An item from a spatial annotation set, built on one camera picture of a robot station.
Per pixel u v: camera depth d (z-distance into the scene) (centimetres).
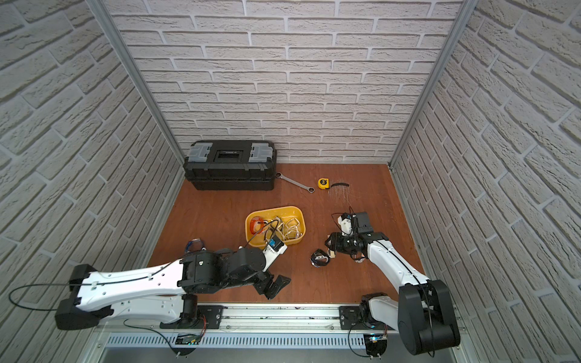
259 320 76
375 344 70
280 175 114
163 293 44
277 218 97
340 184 110
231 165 96
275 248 57
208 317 74
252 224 95
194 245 90
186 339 71
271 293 57
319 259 85
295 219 95
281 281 57
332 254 87
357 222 69
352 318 74
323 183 110
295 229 90
